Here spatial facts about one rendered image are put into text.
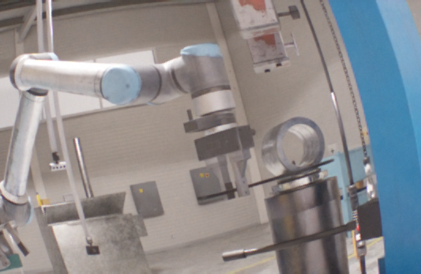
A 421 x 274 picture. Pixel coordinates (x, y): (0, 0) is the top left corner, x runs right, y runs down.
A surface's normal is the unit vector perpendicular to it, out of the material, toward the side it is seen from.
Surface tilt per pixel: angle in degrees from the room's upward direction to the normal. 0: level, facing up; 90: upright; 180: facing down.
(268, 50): 90
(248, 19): 90
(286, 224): 90
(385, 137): 90
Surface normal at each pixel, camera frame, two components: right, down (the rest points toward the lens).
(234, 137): -0.66, 0.10
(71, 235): 0.49, -0.19
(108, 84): -0.48, 0.08
